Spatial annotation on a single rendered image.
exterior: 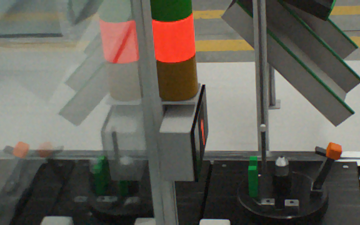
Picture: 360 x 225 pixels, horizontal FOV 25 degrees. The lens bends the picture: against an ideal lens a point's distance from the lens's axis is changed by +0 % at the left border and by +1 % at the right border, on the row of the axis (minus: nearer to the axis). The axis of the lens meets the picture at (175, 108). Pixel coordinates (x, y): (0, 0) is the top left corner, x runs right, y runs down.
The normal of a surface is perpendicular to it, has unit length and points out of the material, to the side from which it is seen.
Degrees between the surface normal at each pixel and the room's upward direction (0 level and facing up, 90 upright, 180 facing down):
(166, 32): 90
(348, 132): 0
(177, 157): 90
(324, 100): 90
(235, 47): 0
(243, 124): 0
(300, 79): 90
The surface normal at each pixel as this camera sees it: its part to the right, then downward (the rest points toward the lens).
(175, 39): 0.15, 0.45
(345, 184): -0.08, -0.88
